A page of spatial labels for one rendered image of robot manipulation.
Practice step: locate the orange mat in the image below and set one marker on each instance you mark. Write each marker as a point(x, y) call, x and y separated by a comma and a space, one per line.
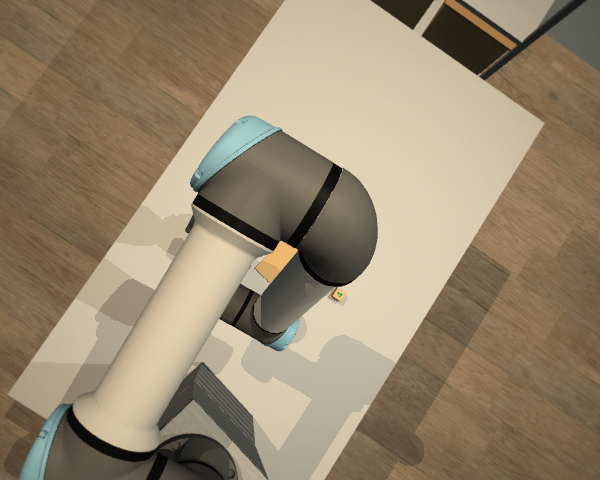
point(273, 263)

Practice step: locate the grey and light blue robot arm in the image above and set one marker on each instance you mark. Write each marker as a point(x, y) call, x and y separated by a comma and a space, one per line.
point(256, 186)

